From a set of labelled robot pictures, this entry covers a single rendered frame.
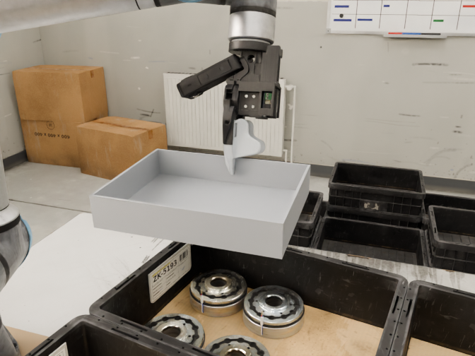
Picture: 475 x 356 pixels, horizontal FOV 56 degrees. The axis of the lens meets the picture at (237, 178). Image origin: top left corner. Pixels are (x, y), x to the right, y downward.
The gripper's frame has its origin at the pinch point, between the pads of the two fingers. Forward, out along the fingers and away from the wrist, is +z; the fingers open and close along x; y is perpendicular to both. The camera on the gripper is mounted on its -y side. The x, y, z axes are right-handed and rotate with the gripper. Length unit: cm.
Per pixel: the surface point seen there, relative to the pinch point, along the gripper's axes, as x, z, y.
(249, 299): 0.6, 22.5, 5.0
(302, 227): 88, 26, 6
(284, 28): 266, -87, -34
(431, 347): 0.8, 25.7, 34.6
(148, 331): -19.6, 21.4, -4.5
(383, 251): 117, 37, 37
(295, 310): -0.2, 22.9, 12.9
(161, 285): -2.1, 21.5, -10.1
